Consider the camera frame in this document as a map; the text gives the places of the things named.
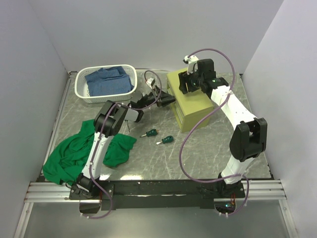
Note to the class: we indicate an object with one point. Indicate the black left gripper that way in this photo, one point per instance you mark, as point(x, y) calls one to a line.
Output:
point(165, 99)

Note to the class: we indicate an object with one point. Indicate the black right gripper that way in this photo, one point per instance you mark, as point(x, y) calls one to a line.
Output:
point(184, 79)

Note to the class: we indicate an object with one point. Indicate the green stubby screwdriver orange cap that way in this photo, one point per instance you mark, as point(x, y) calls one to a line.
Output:
point(152, 132)

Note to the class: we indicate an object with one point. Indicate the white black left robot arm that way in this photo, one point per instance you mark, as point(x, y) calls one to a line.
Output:
point(107, 124)

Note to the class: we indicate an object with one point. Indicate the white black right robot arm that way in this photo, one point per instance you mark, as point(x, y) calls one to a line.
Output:
point(249, 137)

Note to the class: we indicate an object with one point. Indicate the yellow-green metal tool cabinet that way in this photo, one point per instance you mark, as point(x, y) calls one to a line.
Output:
point(188, 108)

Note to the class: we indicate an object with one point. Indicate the blue checked shirt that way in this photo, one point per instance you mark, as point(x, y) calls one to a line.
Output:
point(108, 81)

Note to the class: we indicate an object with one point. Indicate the white plastic laundry basket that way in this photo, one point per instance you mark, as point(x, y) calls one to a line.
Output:
point(82, 91)

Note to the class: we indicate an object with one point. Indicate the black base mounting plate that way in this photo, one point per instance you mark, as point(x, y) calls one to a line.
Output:
point(126, 194)

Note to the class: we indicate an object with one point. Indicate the green cloth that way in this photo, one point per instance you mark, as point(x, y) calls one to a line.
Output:
point(69, 157)

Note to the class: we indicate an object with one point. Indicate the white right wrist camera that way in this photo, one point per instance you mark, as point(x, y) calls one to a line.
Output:
point(190, 61)

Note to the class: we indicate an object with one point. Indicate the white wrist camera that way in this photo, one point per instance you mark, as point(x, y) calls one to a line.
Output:
point(151, 82)
point(190, 61)

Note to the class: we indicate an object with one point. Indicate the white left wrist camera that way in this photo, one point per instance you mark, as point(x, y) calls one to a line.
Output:
point(151, 82)

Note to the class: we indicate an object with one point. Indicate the aluminium frame rail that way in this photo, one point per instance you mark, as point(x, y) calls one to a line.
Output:
point(45, 192)

